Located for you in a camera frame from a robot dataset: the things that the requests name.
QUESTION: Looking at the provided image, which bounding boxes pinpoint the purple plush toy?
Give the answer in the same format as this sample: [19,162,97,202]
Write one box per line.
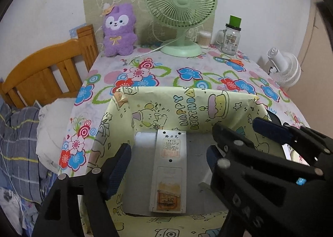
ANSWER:
[101,3,138,57]

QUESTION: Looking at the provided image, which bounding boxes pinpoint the white fan power cord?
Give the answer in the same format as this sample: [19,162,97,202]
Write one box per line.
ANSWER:
[134,39,180,58]

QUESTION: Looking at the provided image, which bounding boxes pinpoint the light blue paper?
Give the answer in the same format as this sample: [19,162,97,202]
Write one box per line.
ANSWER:
[69,22,87,38]

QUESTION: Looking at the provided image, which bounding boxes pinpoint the wooden bed headboard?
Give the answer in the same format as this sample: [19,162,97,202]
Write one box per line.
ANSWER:
[0,24,100,109]

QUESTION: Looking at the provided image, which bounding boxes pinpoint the yellow cartoon paper box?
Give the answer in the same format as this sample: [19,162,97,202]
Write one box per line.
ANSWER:
[81,86,285,237]

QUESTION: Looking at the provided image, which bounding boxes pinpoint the glass jar mug green lid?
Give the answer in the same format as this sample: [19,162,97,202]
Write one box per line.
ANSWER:
[216,15,244,55]

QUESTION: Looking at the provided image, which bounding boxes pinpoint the light printed cloth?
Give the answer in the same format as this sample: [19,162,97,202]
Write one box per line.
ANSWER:
[0,186,35,230]

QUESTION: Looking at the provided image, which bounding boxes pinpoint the white pillow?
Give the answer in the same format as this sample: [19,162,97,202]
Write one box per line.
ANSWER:
[36,96,79,175]

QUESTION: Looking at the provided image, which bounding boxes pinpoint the white rectangular device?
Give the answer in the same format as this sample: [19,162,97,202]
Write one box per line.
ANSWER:
[149,129,188,214]

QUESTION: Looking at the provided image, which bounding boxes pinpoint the beige cartoon wall sheet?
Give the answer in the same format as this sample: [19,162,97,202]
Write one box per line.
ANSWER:
[83,0,216,54]

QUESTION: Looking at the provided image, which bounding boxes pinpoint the floral tablecloth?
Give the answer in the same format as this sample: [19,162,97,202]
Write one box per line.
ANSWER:
[58,43,314,184]

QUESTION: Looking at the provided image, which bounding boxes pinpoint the small white fan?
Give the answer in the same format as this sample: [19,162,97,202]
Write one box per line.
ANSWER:
[264,47,302,87]

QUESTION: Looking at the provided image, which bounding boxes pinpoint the orange scissors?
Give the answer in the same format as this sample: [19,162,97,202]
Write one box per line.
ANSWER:
[221,56,245,67]

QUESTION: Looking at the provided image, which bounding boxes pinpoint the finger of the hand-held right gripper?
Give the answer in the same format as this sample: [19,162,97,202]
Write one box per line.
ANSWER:
[213,123,333,237]
[253,110,333,200]

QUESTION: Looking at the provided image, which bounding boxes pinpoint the beige door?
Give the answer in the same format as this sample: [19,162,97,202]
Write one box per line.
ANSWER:
[297,0,333,109]

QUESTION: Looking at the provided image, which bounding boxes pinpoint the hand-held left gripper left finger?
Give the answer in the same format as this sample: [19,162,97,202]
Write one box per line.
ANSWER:
[31,143,132,237]

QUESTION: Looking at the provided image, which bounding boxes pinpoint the green desk fan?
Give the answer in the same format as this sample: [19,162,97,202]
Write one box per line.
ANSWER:
[145,0,218,58]

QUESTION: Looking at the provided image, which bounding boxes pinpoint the cotton swab container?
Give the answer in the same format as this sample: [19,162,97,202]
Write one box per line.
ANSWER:
[198,31,213,49]

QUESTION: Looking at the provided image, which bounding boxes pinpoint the blue plaid blanket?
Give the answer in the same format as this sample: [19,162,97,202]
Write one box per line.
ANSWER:
[0,101,54,204]

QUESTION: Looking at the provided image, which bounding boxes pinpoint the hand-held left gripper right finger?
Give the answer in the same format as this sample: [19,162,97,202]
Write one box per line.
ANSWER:
[207,145,258,237]

